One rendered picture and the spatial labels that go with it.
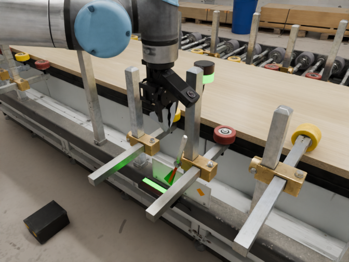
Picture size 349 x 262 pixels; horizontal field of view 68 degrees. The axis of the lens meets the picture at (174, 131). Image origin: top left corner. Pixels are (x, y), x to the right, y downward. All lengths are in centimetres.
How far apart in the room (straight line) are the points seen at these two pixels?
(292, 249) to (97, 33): 79
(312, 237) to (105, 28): 93
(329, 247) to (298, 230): 10
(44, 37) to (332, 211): 96
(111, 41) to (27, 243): 160
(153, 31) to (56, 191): 170
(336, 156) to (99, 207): 148
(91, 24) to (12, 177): 205
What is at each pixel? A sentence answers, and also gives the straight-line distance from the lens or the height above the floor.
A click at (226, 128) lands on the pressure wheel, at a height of 91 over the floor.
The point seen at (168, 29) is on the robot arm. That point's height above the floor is 129.
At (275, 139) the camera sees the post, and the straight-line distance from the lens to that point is 67.
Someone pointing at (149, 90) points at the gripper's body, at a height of 114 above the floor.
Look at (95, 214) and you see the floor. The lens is 189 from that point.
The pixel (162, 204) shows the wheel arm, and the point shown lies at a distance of 74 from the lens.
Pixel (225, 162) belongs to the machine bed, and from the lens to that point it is 109.
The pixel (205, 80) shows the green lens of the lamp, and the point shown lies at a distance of 75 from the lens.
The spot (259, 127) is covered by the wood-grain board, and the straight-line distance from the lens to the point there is 102.
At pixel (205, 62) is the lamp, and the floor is 118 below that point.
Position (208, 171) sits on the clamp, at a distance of 83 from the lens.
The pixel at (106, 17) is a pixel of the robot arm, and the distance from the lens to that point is 46.
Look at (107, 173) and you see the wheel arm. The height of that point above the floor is 83.
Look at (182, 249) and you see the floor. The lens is 167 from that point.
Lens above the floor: 142
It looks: 34 degrees down
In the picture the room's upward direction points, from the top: straight up
